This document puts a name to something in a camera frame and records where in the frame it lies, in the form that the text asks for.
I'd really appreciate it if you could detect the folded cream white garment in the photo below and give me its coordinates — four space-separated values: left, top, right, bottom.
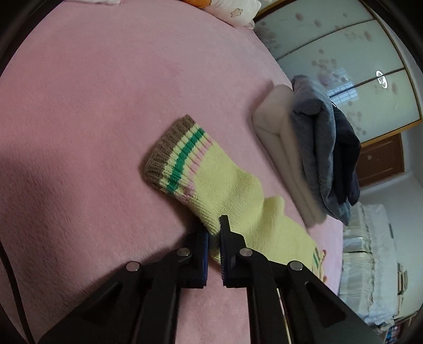
252 84 328 229

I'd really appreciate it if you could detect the folded dark navy garment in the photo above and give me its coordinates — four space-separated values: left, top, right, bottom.
331 105 362 206

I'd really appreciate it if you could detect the brown wooden door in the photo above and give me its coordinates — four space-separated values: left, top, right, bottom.
356 132 406 188

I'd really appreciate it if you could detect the white printed pillow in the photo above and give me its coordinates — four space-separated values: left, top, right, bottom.
201 0 262 28

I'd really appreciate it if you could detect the yellow striped knit sock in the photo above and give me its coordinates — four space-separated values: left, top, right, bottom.
144 115 328 286

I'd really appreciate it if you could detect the folded grey garment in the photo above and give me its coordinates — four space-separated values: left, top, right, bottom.
291 75 353 226

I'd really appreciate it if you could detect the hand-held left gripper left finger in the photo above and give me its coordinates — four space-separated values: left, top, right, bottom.
38 221 210 344

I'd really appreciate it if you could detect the black cable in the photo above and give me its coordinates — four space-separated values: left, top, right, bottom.
0 244 35 344

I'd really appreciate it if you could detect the wooden bookshelf with books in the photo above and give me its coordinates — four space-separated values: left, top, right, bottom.
373 309 417 344

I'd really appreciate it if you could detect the furniture under white lace cover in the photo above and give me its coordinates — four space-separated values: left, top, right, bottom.
338 202 402 329

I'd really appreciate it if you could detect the pink fleece blanket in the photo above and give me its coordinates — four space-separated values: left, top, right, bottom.
0 0 345 344

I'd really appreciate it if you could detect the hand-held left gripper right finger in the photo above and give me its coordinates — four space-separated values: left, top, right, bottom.
219 215 388 344

